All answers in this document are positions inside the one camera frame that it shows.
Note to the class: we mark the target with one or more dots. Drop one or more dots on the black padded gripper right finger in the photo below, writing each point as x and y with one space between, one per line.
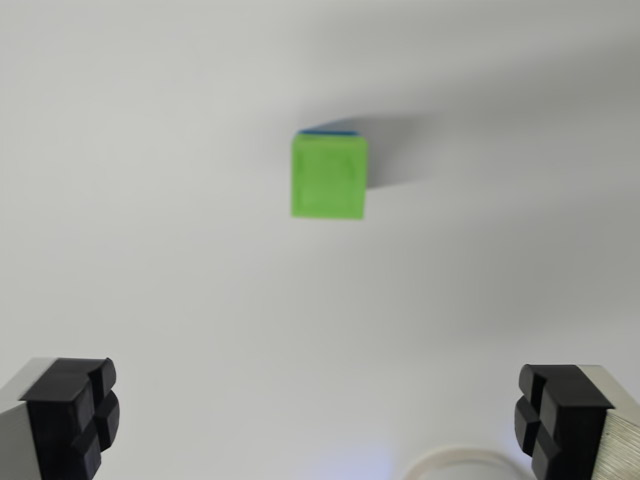
570 420

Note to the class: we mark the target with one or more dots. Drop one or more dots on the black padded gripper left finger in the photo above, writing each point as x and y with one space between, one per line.
60 420

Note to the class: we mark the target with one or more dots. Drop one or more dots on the green embossed plastic cube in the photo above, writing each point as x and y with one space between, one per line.
327 177

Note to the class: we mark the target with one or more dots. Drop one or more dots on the blue embossed plastic cube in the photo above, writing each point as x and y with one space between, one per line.
327 132

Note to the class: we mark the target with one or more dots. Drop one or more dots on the white round rim object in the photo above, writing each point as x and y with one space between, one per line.
435 457

